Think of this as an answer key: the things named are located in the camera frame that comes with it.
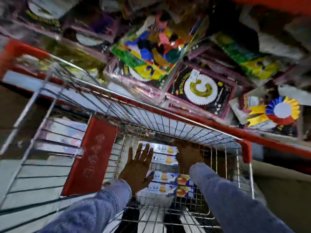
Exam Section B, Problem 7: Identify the person's right hand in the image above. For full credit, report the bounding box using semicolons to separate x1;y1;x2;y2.
173;139;205;174

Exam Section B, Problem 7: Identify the person's left hand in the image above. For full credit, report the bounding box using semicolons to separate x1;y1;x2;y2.
118;143;155;195

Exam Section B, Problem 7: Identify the person's left forearm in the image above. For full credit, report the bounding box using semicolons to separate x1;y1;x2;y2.
36;180;132;233

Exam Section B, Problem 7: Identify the person's right forearm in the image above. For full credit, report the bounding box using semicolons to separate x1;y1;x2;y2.
189;162;295;233

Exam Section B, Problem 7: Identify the white blue biscuit packet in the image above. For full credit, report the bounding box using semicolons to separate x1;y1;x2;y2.
143;143;178;156
151;154;179;166
140;182;195;198
151;170;194;187

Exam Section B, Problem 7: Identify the red plastic cart seat flap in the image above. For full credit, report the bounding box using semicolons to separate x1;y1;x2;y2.
61;116;119;197

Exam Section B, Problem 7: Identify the black packet with white rosette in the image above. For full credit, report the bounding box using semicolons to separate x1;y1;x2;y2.
167;65;236;120

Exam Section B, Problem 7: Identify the colourful party banner packet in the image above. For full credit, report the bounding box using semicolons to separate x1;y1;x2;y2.
110;15;210;82

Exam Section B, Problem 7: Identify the yellow ribbon badge packet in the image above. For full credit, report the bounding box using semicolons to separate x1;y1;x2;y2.
239;94;271;128

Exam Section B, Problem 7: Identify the green yellow party packet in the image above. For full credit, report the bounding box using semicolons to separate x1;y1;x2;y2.
213;33;283;81

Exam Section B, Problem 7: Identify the blue yellow red rosette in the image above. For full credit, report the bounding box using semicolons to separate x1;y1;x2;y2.
265;96;301;126

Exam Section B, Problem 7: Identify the black packet with white plate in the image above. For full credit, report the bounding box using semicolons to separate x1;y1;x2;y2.
24;0;64;26

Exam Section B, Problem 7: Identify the silver wire shopping cart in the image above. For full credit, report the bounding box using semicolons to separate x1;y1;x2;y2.
0;39;255;233

